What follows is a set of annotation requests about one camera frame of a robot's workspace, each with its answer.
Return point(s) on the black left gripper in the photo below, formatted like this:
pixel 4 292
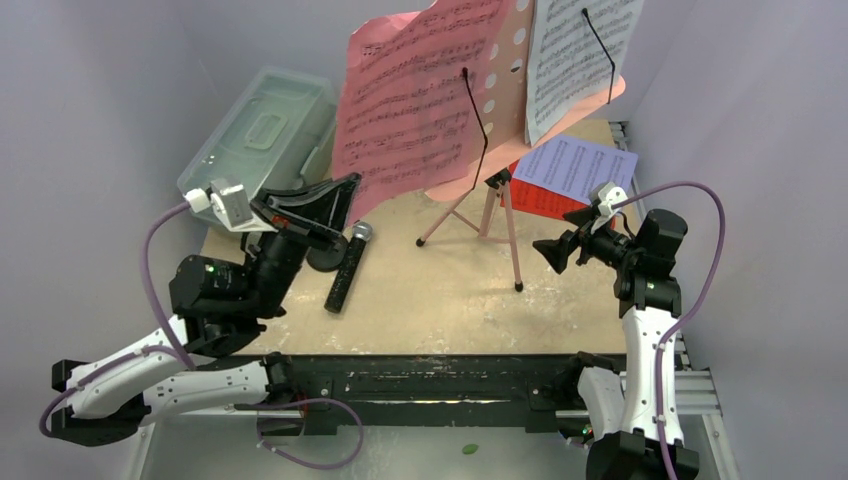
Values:
pixel 314 214

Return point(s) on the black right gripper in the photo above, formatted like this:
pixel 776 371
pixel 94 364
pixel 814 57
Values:
pixel 584 240

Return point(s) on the black silver condenser microphone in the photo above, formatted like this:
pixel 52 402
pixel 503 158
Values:
pixel 362 233

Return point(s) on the red sheet music page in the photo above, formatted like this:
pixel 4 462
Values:
pixel 537 201

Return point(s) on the black round-base mic stand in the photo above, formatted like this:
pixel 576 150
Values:
pixel 330 259

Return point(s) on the lavender sheet music page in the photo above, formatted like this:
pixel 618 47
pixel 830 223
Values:
pixel 573 167

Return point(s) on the pink sheet music page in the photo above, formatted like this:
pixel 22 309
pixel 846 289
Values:
pixel 415 86

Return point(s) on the pink music stand tripod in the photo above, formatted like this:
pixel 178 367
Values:
pixel 473 197

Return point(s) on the white sheet music page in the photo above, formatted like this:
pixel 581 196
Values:
pixel 576 51

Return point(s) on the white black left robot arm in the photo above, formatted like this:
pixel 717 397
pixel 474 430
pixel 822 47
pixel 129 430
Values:
pixel 218 307

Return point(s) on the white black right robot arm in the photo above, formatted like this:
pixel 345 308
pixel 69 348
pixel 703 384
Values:
pixel 637 432

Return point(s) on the clear green plastic storage box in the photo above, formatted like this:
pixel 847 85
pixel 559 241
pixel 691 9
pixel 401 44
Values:
pixel 277 135

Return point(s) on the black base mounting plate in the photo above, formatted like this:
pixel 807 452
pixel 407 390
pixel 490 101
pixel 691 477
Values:
pixel 536 393

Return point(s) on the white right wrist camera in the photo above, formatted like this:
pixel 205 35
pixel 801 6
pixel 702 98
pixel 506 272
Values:
pixel 605 199

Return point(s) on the aluminium front frame rail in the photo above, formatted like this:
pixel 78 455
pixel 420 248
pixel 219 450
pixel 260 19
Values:
pixel 221 444

